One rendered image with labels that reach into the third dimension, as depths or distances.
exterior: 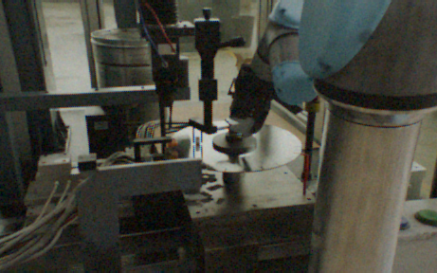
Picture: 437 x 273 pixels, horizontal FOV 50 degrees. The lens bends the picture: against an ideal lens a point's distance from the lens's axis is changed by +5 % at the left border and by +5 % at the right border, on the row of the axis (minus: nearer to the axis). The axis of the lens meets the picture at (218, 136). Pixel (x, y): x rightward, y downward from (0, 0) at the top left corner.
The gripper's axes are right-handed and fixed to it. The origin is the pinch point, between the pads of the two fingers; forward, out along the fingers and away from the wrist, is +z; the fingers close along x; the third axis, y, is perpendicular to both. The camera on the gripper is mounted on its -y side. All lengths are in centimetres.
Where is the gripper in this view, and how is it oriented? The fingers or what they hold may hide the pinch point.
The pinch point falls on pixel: (246, 133)
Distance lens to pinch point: 108.6
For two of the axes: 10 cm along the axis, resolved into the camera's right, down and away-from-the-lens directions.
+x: 0.6, 7.8, -6.3
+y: -9.7, -1.1, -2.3
